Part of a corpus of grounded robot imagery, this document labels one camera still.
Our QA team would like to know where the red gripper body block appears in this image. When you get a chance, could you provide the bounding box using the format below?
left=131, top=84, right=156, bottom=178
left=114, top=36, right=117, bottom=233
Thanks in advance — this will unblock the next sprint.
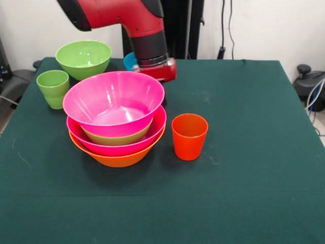
left=133, top=57, right=178, bottom=83

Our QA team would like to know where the light blue plastic bowl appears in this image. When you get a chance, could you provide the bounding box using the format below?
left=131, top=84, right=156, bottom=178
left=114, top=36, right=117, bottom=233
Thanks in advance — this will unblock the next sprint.
left=123, top=52, right=138, bottom=72

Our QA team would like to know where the red plastic cup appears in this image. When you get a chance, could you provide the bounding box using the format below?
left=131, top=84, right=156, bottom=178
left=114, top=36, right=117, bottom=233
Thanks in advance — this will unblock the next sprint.
left=171, top=113, right=209, bottom=162

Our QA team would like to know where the pink plastic bowl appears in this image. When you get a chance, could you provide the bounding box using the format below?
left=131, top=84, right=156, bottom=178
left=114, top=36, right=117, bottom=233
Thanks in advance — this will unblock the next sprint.
left=66, top=105, right=168, bottom=157
left=62, top=71, right=166, bottom=138

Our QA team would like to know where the white blue cable bundle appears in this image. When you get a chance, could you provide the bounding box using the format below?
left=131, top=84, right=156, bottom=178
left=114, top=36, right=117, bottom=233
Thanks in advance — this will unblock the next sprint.
left=305, top=77, right=325, bottom=137

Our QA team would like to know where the dark green tablecloth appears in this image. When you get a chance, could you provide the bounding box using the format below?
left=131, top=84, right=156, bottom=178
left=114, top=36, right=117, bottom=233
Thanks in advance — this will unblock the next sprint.
left=0, top=57, right=325, bottom=244

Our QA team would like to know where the green plastic cup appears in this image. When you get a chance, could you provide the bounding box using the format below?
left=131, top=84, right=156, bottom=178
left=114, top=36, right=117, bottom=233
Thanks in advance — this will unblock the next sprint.
left=36, top=70, right=70, bottom=110

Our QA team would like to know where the black hanging cable with plug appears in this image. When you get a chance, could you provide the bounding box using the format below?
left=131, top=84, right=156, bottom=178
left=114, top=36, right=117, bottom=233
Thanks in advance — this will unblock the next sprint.
left=218, top=0, right=228, bottom=59

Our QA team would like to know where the black office chair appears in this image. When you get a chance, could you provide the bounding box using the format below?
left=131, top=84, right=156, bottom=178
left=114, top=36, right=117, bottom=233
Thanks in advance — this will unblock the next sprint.
left=0, top=60, right=41, bottom=104
left=292, top=64, right=325, bottom=112

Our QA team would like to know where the orange plastic bowl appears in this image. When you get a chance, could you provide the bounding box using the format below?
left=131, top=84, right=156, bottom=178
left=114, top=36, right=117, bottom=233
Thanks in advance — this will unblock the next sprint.
left=69, top=124, right=167, bottom=168

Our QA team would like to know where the green plastic bowl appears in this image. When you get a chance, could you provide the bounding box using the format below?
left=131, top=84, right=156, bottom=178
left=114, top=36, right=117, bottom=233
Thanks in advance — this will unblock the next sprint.
left=55, top=40, right=113, bottom=81
left=80, top=117, right=154, bottom=146

